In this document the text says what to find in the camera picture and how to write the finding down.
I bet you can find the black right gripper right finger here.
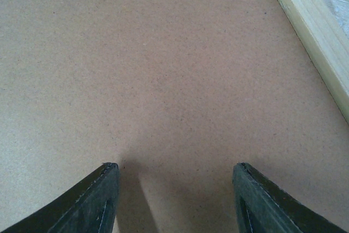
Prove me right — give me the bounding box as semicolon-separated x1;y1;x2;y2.
232;163;345;232

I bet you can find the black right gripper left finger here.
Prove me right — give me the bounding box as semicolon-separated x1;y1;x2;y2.
4;163;119;232

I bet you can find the brown backing board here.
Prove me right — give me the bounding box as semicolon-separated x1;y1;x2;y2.
1;0;348;232

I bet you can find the light wooden picture frame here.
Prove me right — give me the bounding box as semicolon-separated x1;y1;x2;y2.
278;0;348;119

